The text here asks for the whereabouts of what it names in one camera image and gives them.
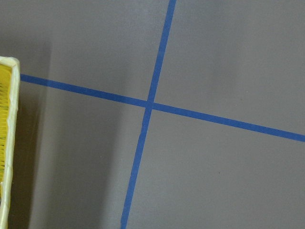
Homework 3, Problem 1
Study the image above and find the yellow woven basket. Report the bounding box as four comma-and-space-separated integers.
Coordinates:
0, 56, 20, 229

